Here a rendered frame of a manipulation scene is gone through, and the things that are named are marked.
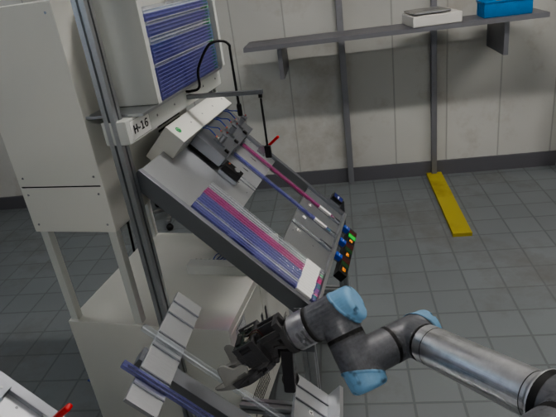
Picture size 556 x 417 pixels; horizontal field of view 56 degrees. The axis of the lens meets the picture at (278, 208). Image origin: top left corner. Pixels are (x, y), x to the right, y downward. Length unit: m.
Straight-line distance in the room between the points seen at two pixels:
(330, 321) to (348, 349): 0.06
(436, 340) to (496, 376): 0.14
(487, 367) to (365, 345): 0.23
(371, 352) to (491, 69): 3.57
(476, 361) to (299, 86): 3.52
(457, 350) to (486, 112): 3.62
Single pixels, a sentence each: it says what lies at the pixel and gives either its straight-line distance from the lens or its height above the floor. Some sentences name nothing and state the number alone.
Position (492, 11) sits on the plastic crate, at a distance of 3.88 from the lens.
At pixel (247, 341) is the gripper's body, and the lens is 1.09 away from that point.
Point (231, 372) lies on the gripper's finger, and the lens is 1.14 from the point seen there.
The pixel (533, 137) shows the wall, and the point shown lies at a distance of 4.65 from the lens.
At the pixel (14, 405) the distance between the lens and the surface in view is 1.13.
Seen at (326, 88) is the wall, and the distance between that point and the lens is 4.26.
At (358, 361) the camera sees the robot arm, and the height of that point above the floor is 1.06.
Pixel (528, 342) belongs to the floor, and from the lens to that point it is 2.78.
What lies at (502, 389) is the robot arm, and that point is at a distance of 0.90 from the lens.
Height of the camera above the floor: 1.73
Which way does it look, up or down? 25 degrees down
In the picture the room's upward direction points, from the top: 8 degrees counter-clockwise
